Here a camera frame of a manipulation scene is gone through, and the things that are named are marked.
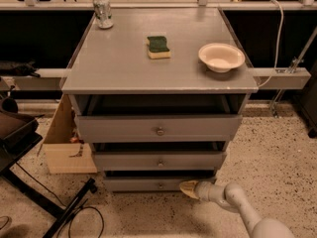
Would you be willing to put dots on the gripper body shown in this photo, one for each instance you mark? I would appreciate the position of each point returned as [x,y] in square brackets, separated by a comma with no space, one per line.
[203,190]

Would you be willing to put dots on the grey bottom drawer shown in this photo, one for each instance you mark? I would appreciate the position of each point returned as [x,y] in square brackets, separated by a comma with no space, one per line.
[167,180]

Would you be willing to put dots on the grey drawer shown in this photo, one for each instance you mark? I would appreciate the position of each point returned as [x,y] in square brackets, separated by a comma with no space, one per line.
[167,180]
[166,128]
[159,161]

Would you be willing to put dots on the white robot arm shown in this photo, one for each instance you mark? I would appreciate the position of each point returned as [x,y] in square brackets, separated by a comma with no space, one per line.
[232,197]

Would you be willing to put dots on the grey middle drawer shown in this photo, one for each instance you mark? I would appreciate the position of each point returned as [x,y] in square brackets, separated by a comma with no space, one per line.
[159,161]

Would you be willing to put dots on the grey drawer cabinet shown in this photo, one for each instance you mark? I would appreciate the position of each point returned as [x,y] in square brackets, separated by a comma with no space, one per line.
[113,74]

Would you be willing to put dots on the grey top drawer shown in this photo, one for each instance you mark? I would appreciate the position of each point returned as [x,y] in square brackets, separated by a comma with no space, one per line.
[166,128]

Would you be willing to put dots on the cardboard box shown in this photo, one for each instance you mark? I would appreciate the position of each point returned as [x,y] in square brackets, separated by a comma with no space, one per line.
[65,152]

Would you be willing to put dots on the white bowl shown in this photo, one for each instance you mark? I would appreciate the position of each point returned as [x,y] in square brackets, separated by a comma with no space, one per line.
[221,57]

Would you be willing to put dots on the black stand base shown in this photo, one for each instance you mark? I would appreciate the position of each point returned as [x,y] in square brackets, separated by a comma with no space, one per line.
[60,214]

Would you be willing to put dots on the green yellow sponge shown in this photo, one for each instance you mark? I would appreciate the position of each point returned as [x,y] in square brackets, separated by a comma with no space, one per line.
[157,47]

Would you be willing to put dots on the dark chair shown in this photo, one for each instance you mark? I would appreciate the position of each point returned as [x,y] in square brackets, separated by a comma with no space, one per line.
[18,134]

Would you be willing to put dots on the crushed silver can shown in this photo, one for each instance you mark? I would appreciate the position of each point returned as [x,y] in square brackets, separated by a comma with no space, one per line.
[103,13]

